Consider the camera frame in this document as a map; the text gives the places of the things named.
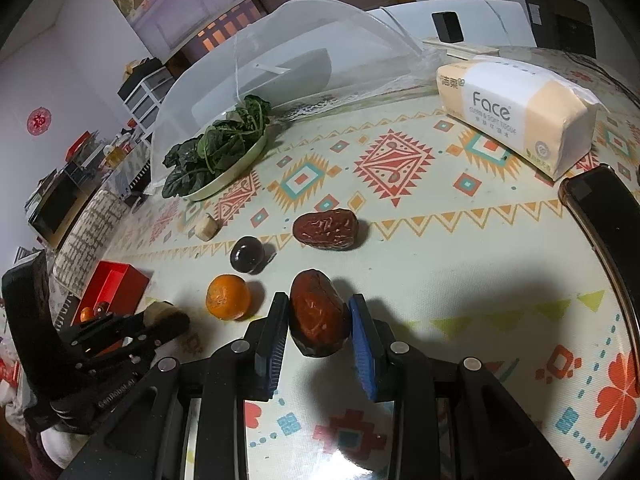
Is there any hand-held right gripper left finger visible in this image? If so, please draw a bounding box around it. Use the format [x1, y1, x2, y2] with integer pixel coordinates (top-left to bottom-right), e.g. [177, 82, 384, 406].
[60, 292, 292, 480]

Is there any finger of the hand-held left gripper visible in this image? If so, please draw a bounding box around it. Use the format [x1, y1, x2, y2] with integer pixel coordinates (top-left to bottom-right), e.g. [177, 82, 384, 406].
[100, 310, 191, 376]
[62, 311, 146, 356]

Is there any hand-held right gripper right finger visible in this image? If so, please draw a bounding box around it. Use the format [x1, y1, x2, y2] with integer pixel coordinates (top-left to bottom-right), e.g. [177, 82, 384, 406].
[347, 294, 576, 480]

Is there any tan round fruit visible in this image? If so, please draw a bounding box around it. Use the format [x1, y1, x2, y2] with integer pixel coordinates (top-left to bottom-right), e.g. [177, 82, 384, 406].
[145, 301, 176, 323]

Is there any red box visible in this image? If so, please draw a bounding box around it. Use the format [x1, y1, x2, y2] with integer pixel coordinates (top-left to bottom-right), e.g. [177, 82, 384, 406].
[70, 260, 151, 328]

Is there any red jujube date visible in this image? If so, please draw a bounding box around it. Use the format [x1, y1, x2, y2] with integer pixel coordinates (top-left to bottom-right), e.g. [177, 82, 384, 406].
[292, 208, 360, 251]
[289, 269, 352, 358]

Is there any dark plum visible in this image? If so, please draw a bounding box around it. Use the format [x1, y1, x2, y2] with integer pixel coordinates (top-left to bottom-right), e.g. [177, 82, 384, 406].
[230, 237, 266, 275]

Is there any beige fruit piece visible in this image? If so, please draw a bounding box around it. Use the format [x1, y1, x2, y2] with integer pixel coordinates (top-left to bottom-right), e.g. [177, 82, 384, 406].
[195, 213, 220, 241]

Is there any white lace cloth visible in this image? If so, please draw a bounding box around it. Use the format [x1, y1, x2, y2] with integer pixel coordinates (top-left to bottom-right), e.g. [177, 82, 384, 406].
[52, 190, 136, 291]

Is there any microwave oven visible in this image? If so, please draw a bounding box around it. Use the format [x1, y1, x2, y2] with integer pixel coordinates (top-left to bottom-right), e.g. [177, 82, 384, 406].
[27, 167, 101, 248]

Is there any pale green plate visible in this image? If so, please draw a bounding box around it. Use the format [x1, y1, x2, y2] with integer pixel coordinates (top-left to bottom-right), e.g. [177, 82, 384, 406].
[161, 125, 271, 202]

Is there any plate of green leaves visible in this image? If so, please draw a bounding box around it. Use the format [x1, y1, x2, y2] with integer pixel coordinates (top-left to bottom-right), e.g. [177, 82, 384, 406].
[161, 95, 272, 198]

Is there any plastic drawer unit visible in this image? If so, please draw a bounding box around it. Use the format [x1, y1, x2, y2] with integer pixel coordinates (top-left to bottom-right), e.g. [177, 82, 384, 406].
[117, 57, 173, 133]

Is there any black smartphone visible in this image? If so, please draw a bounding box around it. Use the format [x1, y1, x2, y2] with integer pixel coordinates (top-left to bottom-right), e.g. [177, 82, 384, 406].
[558, 164, 640, 356]

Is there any tissue pack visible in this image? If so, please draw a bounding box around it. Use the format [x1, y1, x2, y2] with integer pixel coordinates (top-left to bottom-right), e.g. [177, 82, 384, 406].
[436, 57, 601, 182]

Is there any beige flat box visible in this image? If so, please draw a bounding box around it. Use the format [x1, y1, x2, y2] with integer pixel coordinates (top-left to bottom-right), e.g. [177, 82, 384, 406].
[425, 39, 501, 59]

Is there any white mesh food cover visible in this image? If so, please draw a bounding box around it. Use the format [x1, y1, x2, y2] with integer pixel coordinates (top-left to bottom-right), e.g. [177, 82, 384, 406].
[150, 0, 426, 186]

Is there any small black box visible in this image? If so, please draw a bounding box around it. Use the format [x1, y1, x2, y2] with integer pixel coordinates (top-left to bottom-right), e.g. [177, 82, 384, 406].
[432, 11, 465, 43]

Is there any white chair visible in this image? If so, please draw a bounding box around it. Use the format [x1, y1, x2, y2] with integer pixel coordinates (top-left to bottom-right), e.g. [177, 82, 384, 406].
[367, 0, 536, 48]

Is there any black water dispenser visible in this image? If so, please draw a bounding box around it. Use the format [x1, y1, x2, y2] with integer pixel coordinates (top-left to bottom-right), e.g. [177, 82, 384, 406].
[521, 0, 598, 58]

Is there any red wall decoration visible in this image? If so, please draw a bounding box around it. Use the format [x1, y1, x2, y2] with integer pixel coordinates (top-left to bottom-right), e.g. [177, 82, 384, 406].
[26, 107, 51, 137]

